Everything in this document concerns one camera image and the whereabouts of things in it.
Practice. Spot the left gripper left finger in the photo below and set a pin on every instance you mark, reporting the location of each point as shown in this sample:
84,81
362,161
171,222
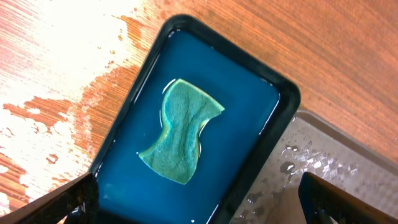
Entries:
74,202

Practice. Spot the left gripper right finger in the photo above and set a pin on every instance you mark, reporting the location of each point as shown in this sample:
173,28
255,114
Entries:
322,202

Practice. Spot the green yellow sponge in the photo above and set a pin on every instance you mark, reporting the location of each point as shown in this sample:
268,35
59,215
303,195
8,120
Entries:
185,111

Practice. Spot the dark brown serving tray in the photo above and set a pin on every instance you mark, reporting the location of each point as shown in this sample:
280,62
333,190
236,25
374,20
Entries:
310,144

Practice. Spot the blue water tray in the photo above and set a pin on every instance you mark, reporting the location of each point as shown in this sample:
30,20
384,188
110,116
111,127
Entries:
259,104

